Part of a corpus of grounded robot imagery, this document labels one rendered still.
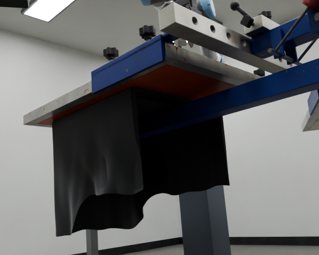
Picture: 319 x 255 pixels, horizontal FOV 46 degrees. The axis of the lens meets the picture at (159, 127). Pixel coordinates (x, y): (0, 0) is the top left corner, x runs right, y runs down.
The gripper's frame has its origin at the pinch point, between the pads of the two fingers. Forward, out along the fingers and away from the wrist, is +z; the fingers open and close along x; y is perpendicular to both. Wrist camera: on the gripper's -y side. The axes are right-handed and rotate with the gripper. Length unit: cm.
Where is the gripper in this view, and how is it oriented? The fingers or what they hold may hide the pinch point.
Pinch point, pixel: (184, 46)
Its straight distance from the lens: 129.5
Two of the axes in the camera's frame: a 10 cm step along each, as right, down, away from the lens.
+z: 0.8, 9.7, -2.3
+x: -6.9, 2.1, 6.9
